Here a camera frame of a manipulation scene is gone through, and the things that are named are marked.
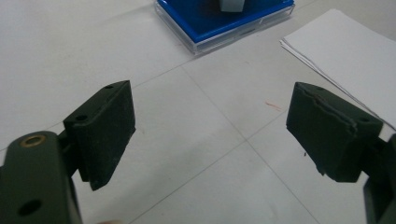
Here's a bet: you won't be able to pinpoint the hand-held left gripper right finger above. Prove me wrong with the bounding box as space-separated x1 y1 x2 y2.
286 81 384 183

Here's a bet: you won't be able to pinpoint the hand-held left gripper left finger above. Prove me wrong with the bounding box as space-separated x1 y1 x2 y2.
63 79 137 191

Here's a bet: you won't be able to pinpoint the blue ink pad clear case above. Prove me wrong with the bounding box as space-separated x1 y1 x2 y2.
153 0 296 56

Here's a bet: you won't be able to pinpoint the red clear stamp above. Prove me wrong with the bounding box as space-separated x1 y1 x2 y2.
219 0 246 13

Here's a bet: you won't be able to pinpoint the white paper sheets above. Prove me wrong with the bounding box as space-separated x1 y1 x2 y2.
279 8 396 131

